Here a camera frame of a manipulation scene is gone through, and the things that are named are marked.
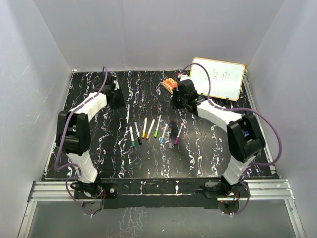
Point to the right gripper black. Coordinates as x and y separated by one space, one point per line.
175 104

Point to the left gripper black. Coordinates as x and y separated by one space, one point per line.
121 103

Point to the black cap marker pen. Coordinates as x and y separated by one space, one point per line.
138 133

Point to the green cap marker pen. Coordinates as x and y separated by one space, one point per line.
132 136

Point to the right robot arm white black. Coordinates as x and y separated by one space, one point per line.
245 139

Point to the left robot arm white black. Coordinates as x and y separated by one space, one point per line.
73 136

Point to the orange cap marker pen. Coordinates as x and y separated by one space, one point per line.
144 128

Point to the magenta cap marker pen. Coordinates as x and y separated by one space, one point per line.
178 135

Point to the lime cap marker pen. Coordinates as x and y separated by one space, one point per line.
157 127

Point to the light blue cap marker pen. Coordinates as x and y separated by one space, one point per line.
163 134

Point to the peach cap marker pen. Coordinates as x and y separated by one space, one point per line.
150 129

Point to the dark purple thin pen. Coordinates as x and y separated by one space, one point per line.
170 137

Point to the orange spiral notebook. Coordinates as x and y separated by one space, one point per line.
169 84

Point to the blue eraser tool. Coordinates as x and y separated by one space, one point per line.
245 133

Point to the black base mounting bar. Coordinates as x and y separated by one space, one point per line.
208 193

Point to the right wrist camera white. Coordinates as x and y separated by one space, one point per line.
182 76

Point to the white board yellow frame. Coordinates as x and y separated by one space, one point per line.
220 79

